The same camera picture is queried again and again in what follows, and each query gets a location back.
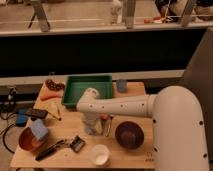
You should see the yellow banana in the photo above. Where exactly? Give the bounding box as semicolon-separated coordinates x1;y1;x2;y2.
49;102;61;120

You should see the black handled kitchen tool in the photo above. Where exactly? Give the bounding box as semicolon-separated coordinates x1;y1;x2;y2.
35;140;66;161

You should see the black cable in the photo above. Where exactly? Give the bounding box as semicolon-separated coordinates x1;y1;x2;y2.
2;123;17;155

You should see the black rectangular device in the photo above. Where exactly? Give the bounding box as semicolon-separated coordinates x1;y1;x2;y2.
26;108;48;119

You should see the light blue towel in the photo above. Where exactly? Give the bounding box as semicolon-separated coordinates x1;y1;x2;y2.
84;122;102;135

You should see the purple bowl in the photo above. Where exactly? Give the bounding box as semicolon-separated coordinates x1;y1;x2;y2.
115;121;144;149

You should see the orange bowl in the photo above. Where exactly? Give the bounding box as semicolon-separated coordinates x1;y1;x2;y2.
19;127;44;151

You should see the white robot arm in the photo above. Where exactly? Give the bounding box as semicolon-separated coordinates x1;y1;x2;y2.
77;86;210;171

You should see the orange fruit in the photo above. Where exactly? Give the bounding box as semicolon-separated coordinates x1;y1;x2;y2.
100;114;109;120

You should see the green plastic tray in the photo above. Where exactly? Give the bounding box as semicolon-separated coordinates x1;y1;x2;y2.
61;75;114;109

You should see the blue translucent cup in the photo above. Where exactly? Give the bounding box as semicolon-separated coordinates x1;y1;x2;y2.
116;79;127;93

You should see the blue sponge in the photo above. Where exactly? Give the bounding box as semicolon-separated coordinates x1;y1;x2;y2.
30;119;49;140

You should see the white cup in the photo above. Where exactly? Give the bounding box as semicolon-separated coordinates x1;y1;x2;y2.
90;144;110;166

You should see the bunch of dark grapes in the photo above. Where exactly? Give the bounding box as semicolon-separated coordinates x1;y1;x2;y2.
45;79;65;91

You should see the orange carrot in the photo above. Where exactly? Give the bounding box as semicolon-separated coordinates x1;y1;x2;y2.
40;95;61;101

